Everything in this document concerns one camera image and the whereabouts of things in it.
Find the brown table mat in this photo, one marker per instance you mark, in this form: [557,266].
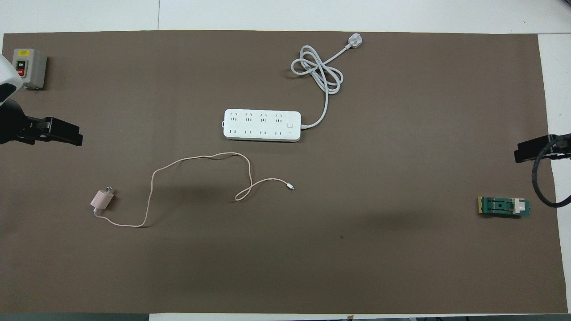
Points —
[357,200]

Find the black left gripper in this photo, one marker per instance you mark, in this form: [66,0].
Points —
[11,122]

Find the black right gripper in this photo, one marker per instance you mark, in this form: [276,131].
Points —
[563,149]

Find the white power strip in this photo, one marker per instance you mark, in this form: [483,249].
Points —
[263,127]

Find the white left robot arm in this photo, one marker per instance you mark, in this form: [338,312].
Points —
[8,71]

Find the green knife switch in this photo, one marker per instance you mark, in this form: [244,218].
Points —
[499,207]

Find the pink charger adapter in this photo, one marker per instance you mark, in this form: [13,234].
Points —
[101,200]

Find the grey push-button switch box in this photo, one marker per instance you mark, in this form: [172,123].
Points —
[33,67]

